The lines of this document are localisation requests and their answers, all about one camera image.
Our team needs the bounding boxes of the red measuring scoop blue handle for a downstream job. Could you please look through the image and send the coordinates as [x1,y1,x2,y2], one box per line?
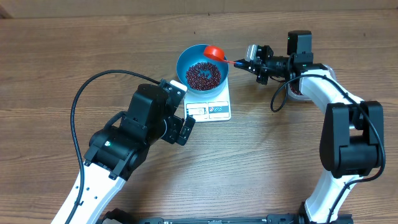
[203,45,236,65]

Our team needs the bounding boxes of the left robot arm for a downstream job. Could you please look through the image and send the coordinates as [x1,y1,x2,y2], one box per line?
[53,80,195,223]

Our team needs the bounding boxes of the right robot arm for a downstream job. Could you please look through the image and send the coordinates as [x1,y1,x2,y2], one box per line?
[234,30,386,223]

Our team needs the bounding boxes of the clear plastic container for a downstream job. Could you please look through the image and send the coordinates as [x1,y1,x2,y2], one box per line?
[288,65,337,101]

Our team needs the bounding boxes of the white kitchen scale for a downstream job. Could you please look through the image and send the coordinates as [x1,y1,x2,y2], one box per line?
[183,78,232,123]

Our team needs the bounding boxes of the red beans in bowl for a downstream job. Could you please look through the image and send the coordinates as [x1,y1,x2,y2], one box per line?
[185,62,221,91]

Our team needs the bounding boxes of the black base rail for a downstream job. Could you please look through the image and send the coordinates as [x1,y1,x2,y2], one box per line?
[96,208,354,224]

